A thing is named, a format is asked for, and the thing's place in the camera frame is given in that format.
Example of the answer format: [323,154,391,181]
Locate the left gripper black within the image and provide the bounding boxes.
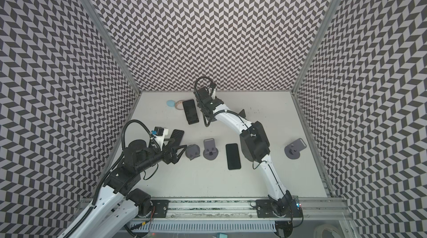
[135,138,187,174]

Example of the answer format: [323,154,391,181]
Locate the grey stand front left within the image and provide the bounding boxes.
[185,144,200,161]

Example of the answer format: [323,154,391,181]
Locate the black phone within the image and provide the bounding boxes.
[182,99,199,125]
[168,130,185,147]
[226,143,241,170]

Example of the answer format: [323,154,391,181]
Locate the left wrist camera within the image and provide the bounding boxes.
[151,127,169,151]

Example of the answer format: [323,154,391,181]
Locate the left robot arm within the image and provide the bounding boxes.
[59,140,187,238]

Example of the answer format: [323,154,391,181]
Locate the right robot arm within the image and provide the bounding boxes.
[194,93,298,218]

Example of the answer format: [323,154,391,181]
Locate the grey round stand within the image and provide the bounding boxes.
[284,138,307,160]
[203,138,219,161]

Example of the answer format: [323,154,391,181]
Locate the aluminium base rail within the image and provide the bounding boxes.
[151,197,352,221]

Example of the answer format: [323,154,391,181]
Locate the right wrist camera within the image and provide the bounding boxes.
[196,86,216,101]

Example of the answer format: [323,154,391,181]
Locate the black square phone stand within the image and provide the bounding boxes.
[239,109,246,118]

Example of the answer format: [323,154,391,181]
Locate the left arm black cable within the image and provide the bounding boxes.
[63,119,161,238]

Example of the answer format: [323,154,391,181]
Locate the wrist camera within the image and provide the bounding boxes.
[196,86,216,101]
[151,127,169,151]

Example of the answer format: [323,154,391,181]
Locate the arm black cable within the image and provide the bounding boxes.
[193,76,254,132]
[63,119,161,238]

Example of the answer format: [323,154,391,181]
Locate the light blue round disc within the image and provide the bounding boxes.
[166,100,176,107]

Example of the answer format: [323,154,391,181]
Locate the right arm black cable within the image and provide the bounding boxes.
[193,76,254,132]

